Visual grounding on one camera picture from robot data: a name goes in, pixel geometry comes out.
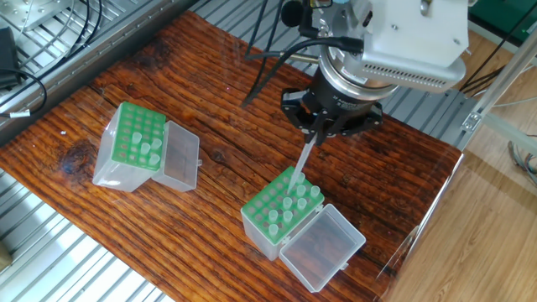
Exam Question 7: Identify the black electronic box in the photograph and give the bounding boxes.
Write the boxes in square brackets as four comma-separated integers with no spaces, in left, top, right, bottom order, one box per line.
[0,25,18,89]

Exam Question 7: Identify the aluminium frame post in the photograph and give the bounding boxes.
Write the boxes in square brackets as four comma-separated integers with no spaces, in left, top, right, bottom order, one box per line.
[460,42,537,154]

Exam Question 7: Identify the glossy brown wooden board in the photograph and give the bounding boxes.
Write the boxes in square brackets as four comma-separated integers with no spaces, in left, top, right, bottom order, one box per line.
[0,8,465,302]

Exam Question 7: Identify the black cable bundle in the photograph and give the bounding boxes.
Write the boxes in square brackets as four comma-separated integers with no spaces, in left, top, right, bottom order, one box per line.
[0,67,50,117]

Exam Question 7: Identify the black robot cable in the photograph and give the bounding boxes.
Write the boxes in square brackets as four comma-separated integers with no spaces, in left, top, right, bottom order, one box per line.
[242,0,366,107]

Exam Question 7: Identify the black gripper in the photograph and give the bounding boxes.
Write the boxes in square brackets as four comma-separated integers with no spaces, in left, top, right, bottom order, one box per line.
[280,71,385,145]

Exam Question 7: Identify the clear tip box green rack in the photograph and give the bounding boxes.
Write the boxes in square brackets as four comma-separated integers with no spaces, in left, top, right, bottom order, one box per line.
[241,165,368,293]

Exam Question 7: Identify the clear tip box with tips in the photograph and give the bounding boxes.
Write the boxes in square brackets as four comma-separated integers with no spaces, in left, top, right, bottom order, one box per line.
[91,102,201,193]

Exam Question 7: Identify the grey cable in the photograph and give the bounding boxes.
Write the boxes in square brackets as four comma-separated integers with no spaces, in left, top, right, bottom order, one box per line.
[507,138,537,182]

